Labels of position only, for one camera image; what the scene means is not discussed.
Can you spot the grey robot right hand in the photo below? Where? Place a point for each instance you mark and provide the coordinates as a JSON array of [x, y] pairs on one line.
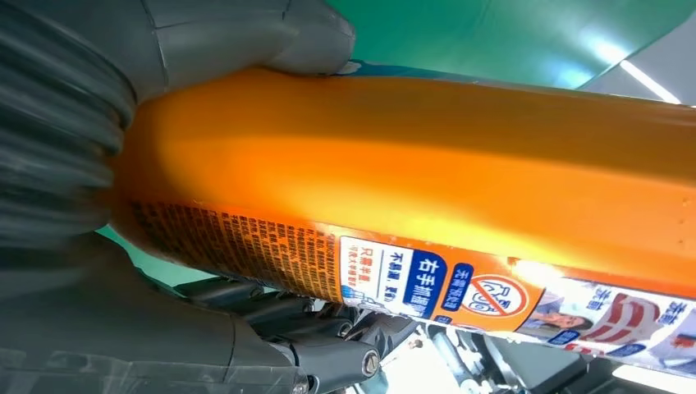
[[108, 337]]

